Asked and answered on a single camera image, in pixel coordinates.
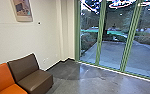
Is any green framed glass door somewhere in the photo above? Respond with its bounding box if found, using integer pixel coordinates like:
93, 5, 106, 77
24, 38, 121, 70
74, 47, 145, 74
74, 0, 150, 82

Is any green outdoor table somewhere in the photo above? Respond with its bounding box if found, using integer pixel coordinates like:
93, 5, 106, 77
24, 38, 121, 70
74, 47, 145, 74
80, 28, 129, 38

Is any brown sofa seat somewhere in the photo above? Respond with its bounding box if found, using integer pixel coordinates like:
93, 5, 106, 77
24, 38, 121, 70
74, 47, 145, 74
7, 52, 54, 94

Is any orange sofa seat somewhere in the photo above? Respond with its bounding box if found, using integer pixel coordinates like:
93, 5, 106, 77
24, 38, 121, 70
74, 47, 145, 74
0, 62, 29, 94

